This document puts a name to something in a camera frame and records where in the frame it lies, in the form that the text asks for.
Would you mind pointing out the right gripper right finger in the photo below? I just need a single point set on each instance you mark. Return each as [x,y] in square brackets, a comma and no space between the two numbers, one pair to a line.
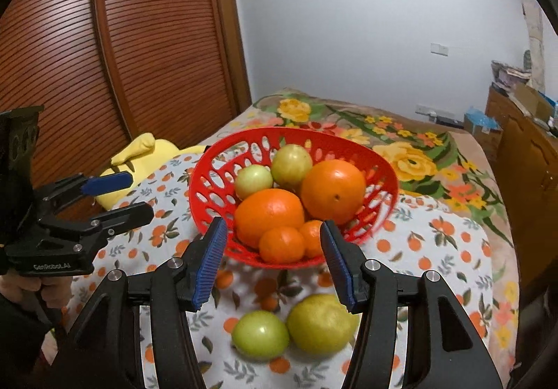
[444,349]

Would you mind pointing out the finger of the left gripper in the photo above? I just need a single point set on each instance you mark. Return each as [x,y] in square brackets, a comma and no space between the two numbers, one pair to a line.
[98,229]
[104,183]

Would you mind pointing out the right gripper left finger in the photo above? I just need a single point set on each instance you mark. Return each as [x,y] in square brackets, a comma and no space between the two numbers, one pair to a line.
[103,346]

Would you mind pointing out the large green pear back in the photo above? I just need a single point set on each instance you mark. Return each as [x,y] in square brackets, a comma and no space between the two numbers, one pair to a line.
[320,326]

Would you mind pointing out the pale green apple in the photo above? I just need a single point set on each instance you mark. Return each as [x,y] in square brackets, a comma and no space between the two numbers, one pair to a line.
[252,179]

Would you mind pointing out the large front orange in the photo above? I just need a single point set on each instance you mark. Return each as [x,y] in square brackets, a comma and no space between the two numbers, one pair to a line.
[266,210]

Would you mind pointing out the large orange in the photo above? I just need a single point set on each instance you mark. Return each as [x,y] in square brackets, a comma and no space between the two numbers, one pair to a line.
[266,210]
[333,190]

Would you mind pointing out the small tangerine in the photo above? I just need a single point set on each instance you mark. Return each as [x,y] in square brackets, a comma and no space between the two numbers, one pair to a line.
[312,238]

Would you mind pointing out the yellow-green pear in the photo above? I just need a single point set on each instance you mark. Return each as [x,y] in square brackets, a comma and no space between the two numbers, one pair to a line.
[290,166]

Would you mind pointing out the person's left hand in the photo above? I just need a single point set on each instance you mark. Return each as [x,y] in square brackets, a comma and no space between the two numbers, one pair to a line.
[55,291]

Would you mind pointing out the yellow plush toy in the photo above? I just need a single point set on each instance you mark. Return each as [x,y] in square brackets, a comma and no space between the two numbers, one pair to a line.
[141,158]

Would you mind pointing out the red perforated plastic basket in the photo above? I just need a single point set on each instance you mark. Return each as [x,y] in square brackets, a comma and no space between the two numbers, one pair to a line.
[212,184]

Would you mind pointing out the orange-print white tablecloth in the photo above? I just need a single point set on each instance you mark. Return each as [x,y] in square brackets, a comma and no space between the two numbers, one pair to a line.
[239,289]

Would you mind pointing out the brown louvered wardrobe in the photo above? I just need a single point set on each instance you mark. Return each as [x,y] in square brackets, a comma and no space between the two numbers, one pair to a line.
[105,71]

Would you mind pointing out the floral bed blanket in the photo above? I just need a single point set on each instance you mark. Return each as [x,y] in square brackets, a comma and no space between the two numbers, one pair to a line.
[414,153]

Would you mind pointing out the wooden sideboard cabinet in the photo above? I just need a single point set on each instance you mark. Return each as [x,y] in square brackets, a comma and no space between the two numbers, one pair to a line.
[526,173]

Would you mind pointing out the box with blue bag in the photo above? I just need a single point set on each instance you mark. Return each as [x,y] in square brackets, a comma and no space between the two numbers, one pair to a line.
[485,130]

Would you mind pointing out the cardboard box on cabinet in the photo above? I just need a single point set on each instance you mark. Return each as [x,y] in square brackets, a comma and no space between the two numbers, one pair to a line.
[534,102]

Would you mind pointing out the stack of papers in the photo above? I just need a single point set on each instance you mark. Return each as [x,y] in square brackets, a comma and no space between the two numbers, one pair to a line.
[507,78]

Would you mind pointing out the beige curtain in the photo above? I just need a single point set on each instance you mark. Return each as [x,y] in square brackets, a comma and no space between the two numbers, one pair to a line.
[533,17]

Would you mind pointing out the wall power strip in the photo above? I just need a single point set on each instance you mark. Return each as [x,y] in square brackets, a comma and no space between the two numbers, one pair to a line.
[434,114]

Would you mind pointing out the white wall switch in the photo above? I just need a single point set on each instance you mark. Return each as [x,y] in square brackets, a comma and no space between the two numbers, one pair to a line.
[439,49]

